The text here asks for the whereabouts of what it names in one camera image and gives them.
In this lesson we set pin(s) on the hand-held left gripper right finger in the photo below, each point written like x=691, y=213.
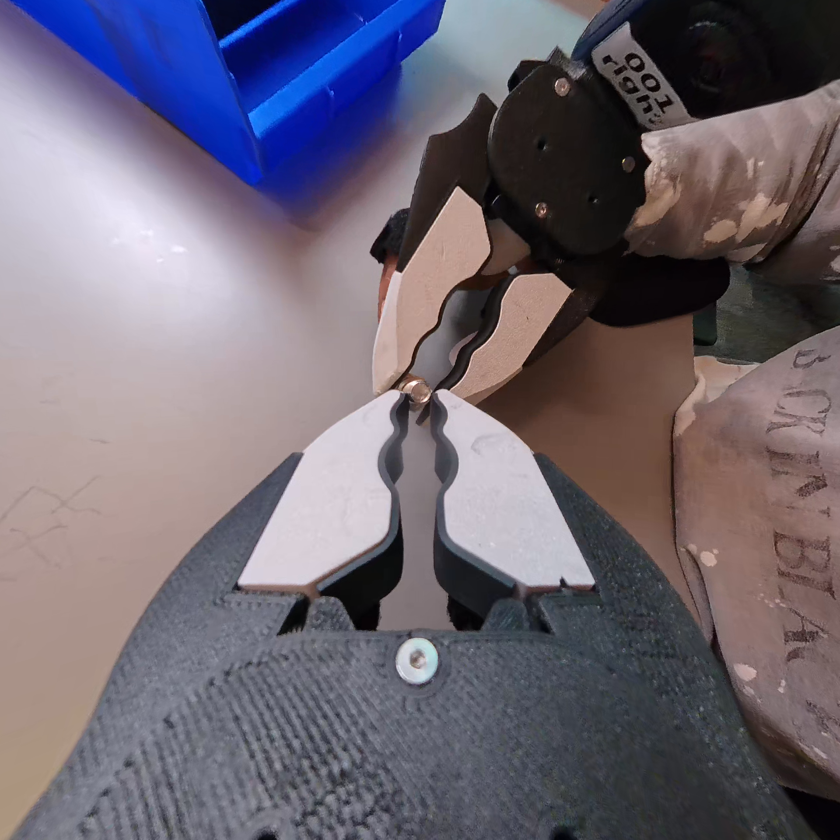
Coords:
x=512, y=512

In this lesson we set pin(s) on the person's right forearm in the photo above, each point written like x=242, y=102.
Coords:
x=741, y=184

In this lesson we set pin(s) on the person's right hand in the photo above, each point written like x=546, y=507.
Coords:
x=387, y=285

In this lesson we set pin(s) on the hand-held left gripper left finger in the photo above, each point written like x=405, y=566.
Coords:
x=328, y=512

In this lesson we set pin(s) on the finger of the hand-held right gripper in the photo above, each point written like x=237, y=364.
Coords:
x=439, y=262
x=525, y=315

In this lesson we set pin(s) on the silver hex bolt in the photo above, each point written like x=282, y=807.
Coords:
x=417, y=389

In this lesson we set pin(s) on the blue storage bin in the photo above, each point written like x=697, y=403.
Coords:
x=164, y=65

